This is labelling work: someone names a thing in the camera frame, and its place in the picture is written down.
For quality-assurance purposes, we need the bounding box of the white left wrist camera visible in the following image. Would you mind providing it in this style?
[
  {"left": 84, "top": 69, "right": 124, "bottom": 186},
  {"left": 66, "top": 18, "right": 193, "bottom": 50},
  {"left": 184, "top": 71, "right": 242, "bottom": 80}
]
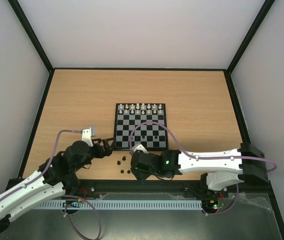
[{"left": 81, "top": 126, "right": 96, "bottom": 147}]

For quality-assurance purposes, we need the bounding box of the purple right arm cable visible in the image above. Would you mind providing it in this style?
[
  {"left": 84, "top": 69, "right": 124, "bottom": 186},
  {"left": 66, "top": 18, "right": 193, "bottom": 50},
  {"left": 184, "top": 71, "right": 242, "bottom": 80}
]
[{"left": 128, "top": 120, "right": 277, "bottom": 217}]

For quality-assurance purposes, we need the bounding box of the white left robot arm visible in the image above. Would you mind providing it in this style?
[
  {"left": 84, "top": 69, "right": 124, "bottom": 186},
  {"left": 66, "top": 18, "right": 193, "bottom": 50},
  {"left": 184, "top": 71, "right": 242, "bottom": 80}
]
[{"left": 0, "top": 138, "right": 114, "bottom": 233}]

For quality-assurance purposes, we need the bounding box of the light blue cable duct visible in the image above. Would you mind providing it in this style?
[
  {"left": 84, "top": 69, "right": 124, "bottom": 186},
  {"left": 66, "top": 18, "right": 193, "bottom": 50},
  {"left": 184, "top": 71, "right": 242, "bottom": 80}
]
[{"left": 35, "top": 199, "right": 203, "bottom": 211}]

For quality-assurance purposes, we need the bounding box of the black and silver chessboard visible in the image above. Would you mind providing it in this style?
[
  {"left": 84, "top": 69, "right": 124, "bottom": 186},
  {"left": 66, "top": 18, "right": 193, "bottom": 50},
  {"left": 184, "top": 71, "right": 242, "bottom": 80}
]
[{"left": 114, "top": 102, "right": 169, "bottom": 151}]

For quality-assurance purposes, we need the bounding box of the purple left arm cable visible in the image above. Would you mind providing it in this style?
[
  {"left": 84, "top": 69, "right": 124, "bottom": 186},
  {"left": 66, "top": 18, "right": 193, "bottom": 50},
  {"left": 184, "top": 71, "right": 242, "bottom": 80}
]
[{"left": 0, "top": 128, "right": 103, "bottom": 240}]

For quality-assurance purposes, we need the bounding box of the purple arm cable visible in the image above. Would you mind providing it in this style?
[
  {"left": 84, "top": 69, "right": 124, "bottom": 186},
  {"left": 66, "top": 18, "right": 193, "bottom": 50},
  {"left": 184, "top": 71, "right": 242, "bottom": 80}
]
[
  {"left": 128, "top": 120, "right": 277, "bottom": 217},
  {"left": 0, "top": 128, "right": 103, "bottom": 240}
]

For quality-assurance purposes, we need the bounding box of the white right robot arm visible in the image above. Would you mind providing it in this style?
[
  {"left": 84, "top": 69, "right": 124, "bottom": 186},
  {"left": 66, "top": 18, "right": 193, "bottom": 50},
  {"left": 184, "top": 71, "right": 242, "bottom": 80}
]
[{"left": 130, "top": 143, "right": 269, "bottom": 196}]

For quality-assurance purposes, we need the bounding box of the black frame post rear left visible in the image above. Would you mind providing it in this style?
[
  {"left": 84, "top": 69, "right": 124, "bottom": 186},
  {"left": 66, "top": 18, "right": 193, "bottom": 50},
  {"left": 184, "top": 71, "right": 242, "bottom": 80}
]
[{"left": 8, "top": 0, "right": 54, "bottom": 73}]

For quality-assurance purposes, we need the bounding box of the black frame post rear right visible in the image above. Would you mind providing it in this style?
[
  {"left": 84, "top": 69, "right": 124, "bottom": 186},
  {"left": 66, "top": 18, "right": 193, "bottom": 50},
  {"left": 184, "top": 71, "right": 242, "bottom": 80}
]
[{"left": 227, "top": 0, "right": 275, "bottom": 75}]

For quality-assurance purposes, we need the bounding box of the black aluminium front rail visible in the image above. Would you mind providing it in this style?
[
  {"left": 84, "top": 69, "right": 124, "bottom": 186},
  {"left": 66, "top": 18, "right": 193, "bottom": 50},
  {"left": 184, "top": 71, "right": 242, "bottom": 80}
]
[{"left": 76, "top": 178, "right": 273, "bottom": 201}]

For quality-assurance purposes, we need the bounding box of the white king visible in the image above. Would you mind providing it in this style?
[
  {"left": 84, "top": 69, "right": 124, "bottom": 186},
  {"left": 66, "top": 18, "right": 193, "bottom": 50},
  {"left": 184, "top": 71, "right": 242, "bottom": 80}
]
[{"left": 135, "top": 103, "right": 140, "bottom": 110}]

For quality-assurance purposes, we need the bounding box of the black frame post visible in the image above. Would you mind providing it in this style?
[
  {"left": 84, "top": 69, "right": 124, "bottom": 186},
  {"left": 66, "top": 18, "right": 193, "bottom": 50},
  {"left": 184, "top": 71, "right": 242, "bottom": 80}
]
[
  {"left": 227, "top": 0, "right": 275, "bottom": 75},
  {"left": 8, "top": 0, "right": 54, "bottom": 73}
]

